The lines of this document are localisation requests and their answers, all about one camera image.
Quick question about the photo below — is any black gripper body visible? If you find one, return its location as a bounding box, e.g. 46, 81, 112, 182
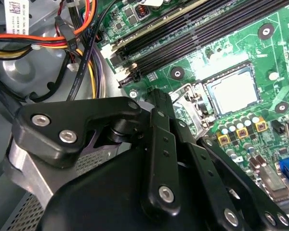
37, 146, 268, 231

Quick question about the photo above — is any silver CPU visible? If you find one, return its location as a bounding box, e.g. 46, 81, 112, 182
206, 66, 261, 118

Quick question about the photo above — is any metal socket cover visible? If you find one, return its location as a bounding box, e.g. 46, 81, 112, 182
170, 83, 219, 141

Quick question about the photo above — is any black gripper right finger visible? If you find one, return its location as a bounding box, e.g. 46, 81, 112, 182
167, 93, 289, 231

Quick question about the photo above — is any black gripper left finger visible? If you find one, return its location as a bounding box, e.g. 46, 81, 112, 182
4, 88, 182, 221

